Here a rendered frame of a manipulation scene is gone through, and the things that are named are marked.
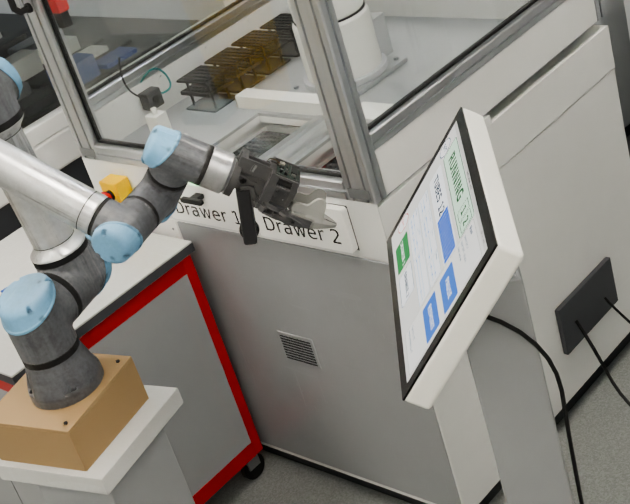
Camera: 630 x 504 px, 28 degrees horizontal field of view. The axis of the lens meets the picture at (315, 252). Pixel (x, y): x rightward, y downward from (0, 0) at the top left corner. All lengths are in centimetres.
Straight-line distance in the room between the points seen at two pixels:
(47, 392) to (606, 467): 146
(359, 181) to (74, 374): 70
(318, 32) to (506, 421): 83
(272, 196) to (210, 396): 118
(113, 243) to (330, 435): 127
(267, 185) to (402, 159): 55
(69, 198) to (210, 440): 129
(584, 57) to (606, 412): 93
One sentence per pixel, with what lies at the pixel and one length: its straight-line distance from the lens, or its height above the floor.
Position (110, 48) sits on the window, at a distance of 304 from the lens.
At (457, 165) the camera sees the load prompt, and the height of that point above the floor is 116.
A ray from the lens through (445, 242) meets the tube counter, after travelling 208.
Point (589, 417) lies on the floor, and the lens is 342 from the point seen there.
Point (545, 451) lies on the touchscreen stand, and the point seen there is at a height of 65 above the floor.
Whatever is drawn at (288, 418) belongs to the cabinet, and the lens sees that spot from 335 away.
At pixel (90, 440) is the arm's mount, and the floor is 80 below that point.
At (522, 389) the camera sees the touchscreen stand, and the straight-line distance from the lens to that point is 222.
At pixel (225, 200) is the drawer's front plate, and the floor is 90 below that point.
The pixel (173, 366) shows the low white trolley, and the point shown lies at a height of 49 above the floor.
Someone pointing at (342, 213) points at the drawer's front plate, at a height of 92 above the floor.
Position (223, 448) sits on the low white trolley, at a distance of 337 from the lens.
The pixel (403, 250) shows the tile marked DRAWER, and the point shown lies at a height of 101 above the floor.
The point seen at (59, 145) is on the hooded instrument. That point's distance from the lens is 372.
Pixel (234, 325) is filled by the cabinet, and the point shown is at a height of 49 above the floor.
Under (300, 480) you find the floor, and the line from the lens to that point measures 347.
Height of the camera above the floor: 213
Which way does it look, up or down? 28 degrees down
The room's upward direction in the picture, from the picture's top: 18 degrees counter-clockwise
